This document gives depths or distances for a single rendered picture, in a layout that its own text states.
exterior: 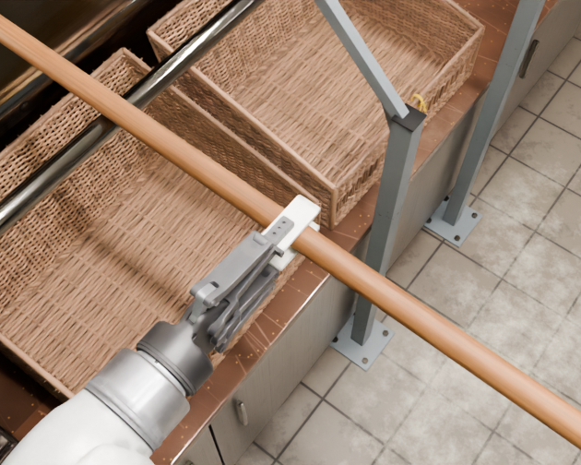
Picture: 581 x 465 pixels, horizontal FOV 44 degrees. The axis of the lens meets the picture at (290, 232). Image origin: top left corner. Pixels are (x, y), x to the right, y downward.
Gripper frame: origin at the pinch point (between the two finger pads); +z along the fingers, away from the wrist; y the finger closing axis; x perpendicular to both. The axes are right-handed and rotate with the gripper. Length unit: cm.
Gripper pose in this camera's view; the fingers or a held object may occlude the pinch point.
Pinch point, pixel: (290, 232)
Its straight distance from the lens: 78.1
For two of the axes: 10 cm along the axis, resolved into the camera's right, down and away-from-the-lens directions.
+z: 6.2, -6.8, 3.9
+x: 7.8, 5.4, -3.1
